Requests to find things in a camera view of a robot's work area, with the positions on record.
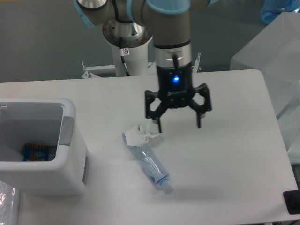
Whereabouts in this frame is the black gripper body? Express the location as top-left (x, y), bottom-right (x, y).
top-left (157, 63), bottom-right (195, 109)

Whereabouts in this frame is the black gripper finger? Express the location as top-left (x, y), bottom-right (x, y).
top-left (188, 83), bottom-right (212, 128)
top-left (144, 90), bottom-right (169, 134)

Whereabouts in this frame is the white paper tissue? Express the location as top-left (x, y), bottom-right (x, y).
top-left (124, 121), bottom-right (159, 147)

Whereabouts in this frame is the clear plastic water bottle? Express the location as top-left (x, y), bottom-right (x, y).
top-left (122, 133), bottom-right (173, 194)

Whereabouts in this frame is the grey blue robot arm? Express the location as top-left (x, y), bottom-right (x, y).
top-left (73, 0), bottom-right (212, 124)

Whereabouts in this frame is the white trash can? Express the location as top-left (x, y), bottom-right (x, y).
top-left (0, 98), bottom-right (89, 195)

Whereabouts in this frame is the translucent plastic sheet cover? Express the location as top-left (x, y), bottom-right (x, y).
top-left (230, 12), bottom-right (300, 165)

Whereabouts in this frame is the blue plastic bag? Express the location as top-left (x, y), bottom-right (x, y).
top-left (260, 0), bottom-right (300, 25)

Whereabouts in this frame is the blue snack wrapper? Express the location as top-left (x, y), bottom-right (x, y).
top-left (23, 143), bottom-right (57, 162)

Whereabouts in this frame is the black device at table edge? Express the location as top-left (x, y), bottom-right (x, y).
top-left (283, 190), bottom-right (300, 215)

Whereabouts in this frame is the clear plastic bag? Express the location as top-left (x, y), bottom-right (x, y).
top-left (0, 181), bottom-right (20, 225)

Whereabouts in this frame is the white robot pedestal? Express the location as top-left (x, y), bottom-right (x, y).
top-left (110, 38), bottom-right (152, 77)

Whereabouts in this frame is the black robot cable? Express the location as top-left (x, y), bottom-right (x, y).
top-left (118, 36), bottom-right (131, 77)

